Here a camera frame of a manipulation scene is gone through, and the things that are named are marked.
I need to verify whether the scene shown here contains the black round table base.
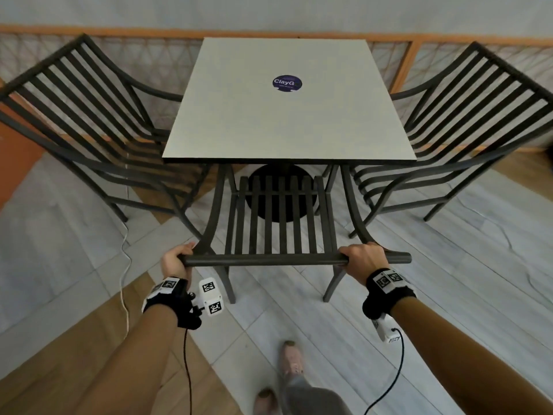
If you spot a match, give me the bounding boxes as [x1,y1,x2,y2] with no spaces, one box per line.
[244,164,319,223]

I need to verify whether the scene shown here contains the person's right beige shoe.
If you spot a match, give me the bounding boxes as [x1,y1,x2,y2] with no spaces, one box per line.
[281,340,306,377]

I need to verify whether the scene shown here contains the person's left forearm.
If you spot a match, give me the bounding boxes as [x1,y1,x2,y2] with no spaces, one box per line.
[71,303,180,415]

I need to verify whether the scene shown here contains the person's right hand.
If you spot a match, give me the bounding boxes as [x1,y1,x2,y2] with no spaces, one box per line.
[338,242,390,285]

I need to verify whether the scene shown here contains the white cube wrist camera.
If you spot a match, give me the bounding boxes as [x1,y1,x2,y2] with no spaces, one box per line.
[198,277,225,317]
[372,313,401,344]

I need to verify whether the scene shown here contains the person's left beige shoe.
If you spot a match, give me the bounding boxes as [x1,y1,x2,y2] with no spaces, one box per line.
[253,388,280,415]

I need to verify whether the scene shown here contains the wooden railing with rope net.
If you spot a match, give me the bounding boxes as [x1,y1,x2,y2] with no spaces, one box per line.
[0,24,553,152]

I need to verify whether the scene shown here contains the person's beige shoe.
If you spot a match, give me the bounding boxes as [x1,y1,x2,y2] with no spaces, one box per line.
[253,388,280,415]
[281,340,306,377]

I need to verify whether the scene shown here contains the dark metal slatted chair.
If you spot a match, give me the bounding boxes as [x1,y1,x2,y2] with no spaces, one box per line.
[341,41,553,238]
[0,33,217,240]
[179,164,413,304]

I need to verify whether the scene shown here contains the person's left hand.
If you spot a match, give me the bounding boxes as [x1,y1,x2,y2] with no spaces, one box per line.
[161,242,198,281]

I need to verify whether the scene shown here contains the person's grey trouser leg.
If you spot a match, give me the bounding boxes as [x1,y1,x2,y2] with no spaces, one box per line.
[279,373,353,415]

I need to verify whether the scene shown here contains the thin black cable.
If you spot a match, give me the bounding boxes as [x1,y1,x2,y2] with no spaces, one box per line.
[364,327,405,415]
[184,327,194,415]

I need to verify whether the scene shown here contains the black wrist strap with markers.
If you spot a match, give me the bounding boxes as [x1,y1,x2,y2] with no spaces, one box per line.
[362,268,417,320]
[142,276,203,330]

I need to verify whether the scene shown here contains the person's right forearm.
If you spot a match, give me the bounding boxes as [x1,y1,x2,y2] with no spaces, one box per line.
[389,296,553,415]

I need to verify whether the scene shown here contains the round blue sticker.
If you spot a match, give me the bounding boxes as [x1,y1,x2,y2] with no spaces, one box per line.
[272,75,303,93]

